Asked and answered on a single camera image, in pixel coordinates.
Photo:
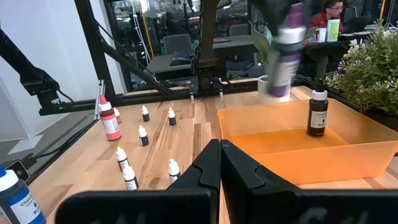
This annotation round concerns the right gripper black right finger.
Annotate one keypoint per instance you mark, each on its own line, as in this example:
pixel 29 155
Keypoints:
pixel 280 205

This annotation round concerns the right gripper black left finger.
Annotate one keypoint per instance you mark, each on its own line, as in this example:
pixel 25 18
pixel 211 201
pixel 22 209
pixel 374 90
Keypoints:
pixel 186 205

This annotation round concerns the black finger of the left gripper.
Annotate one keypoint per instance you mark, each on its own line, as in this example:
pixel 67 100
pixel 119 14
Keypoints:
pixel 270 14
pixel 307 12

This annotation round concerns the large purple food coloring bottle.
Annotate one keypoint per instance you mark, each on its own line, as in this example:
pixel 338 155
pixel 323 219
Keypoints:
pixel 284 71

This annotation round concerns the small green-label dropper bottle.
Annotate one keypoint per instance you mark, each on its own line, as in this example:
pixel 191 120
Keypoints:
pixel 130 182

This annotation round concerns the small red-label dropper bottle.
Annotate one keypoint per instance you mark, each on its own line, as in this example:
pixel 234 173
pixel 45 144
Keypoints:
pixel 122 161

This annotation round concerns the large black food coloring bottle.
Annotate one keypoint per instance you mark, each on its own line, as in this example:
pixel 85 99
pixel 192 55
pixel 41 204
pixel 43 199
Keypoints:
pixel 317 118

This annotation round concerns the large red food coloring bottle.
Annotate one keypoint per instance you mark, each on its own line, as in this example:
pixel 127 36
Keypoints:
pixel 110 124

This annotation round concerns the large blue food coloring bottle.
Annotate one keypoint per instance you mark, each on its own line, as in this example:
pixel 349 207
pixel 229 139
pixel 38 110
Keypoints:
pixel 18 205

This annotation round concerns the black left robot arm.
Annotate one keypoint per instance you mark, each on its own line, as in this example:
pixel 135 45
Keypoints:
pixel 206 37

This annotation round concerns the person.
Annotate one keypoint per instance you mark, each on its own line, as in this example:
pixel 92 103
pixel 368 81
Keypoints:
pixel 323 20

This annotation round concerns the small white carton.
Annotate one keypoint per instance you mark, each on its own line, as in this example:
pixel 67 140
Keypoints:
pixel 320 35

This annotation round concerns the white and green carton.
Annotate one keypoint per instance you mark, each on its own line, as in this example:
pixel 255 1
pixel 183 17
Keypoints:
pixel 332 30

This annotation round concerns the grey office chair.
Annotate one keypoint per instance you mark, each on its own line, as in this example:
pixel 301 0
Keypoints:
pixel 238 30
pixel 177 43

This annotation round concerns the orange translucent plastic tray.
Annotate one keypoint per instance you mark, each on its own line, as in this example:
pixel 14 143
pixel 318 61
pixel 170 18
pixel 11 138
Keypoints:
pixel 311 165

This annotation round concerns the bushy green potted plant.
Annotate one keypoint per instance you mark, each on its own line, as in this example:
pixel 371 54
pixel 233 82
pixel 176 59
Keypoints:
pixel 370 71

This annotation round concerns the black backlit keyboard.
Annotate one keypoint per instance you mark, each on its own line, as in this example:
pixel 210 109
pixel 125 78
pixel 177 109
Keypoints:
pixel 183 57

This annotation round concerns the grey office desk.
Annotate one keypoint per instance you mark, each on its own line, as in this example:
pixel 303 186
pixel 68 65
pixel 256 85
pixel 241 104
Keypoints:
pixel 164 67

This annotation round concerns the silver metal bracket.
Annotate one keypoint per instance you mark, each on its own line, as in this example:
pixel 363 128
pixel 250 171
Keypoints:
pixel 97 93

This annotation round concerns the small black camera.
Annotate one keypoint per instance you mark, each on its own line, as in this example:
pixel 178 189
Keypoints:
pixel 18 170

